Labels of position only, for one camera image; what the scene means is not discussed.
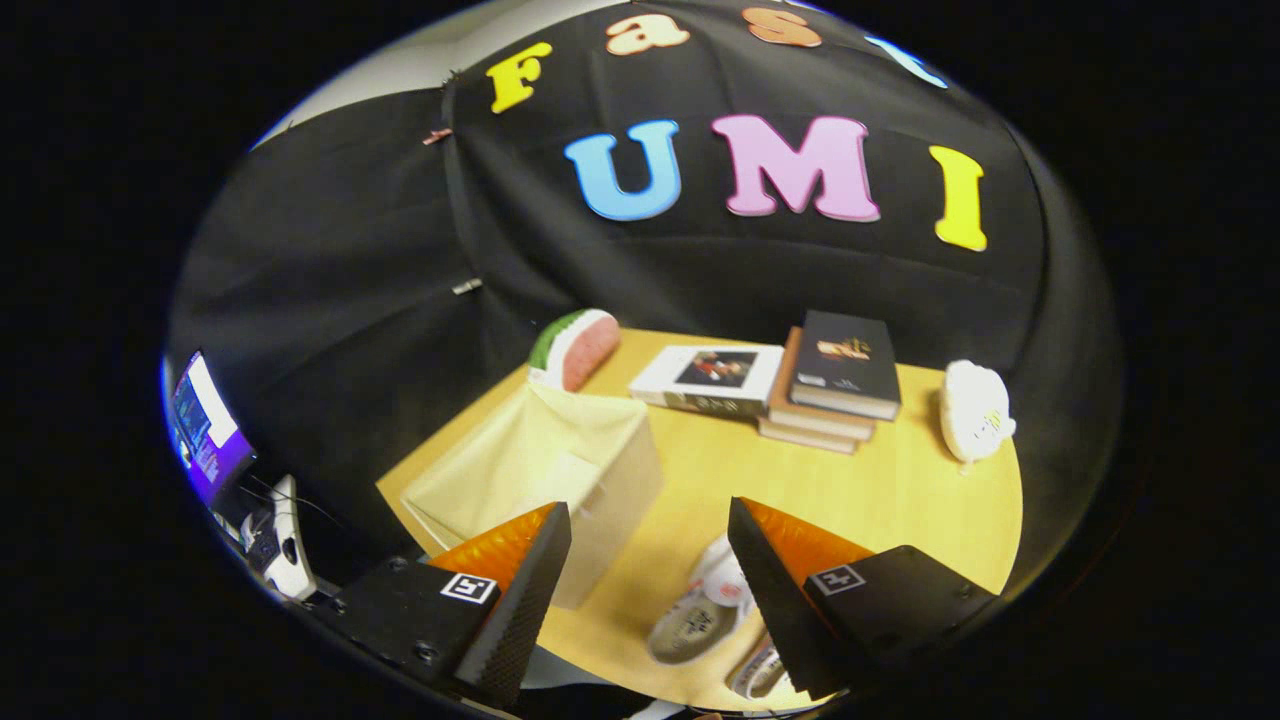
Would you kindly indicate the white hand-held device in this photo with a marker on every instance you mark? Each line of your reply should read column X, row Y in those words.
column 285, row 545

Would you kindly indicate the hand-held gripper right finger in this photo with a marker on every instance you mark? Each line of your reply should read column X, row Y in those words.
column 780, row 620

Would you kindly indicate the white cover book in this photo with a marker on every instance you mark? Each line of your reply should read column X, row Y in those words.
column 700, row 385

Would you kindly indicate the white plush toy with eyes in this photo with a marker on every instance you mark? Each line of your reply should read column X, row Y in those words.
column 975, row 410

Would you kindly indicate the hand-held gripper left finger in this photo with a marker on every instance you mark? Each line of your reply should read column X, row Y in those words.
column 520, row 620

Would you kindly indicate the computer monitor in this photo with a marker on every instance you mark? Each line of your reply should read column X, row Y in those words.
column 205, row 430

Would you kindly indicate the watermelon slice plush toy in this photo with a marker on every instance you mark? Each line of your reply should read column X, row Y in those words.
column 585, row 350

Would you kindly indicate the white canvas shoe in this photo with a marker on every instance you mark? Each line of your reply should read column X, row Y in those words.
column 758, row 672
column 695, row 620

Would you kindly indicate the beige fabric storage box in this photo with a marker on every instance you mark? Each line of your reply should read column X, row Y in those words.
column 540, row 460

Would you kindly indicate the silver clip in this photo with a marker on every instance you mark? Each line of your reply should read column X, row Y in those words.
column 467, row 287

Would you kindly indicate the brown cover book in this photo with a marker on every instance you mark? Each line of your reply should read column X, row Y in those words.
column 800, row 437
column 810, row 415

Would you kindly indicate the red clip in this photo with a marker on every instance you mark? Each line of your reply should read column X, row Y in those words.
column 437, row 136

